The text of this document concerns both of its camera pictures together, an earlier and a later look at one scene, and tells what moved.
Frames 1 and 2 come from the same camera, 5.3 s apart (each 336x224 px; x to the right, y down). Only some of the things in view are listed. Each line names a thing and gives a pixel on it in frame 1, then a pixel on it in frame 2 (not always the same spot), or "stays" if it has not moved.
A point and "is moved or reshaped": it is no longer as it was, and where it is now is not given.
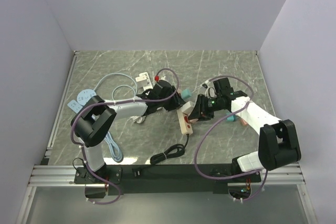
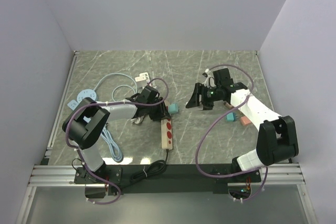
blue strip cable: (108, 139) stays
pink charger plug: (244, 122) stays
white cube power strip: (144, 81) stays
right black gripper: (201, 112) -> (200, 89)
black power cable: (175, 150) -> (152, 169)
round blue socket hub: (84, 95) stays
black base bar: (164, 179) stays
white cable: (138, 119) stays
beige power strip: (186, 125) -> (166, 134)
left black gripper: (175, 103) -> (163, 113)
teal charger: (186, 94) is moved or reshaped
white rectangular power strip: (74, 106) stays
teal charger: (231, 118) stays
